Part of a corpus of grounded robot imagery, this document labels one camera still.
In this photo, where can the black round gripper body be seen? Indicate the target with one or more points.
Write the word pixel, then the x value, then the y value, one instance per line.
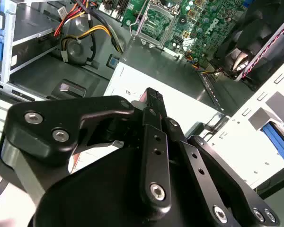
pixel 97 201

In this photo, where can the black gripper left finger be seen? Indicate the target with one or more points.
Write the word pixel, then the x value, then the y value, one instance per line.
pixel 38 132

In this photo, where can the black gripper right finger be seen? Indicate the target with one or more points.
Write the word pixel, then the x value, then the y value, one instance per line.
pixel 196 163

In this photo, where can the hard disk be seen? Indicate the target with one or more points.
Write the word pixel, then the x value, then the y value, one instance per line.
pixel 278 142

